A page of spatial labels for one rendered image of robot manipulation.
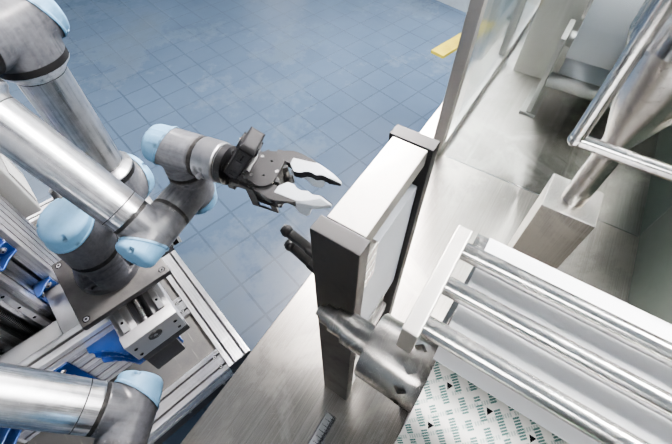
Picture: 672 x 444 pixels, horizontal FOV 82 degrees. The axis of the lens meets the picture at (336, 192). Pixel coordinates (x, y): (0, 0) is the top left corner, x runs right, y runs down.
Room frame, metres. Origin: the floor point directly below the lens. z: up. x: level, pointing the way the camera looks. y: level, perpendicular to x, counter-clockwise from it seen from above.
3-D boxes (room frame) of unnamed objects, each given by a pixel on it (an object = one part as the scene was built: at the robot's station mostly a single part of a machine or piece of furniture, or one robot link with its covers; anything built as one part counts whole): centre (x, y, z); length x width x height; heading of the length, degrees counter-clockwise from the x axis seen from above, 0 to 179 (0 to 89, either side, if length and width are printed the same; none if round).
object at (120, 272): (0.48, 0.58, 0.87); 0.15 x 0.15 x 0.10
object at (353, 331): (0.14, -0.01, 1.34); 0.06 x 0.03 x 0.03; 57
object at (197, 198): (0.49, 0.29, 1.12); 0.11 x 0.08 x 0.11; 158
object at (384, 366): (0.11, -0.06, 1.34); 0.06 x 0.06 x 0.06; 57
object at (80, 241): (0.48, 0.58, 0.98); 0.13 x 0.12 x 0.14; 158
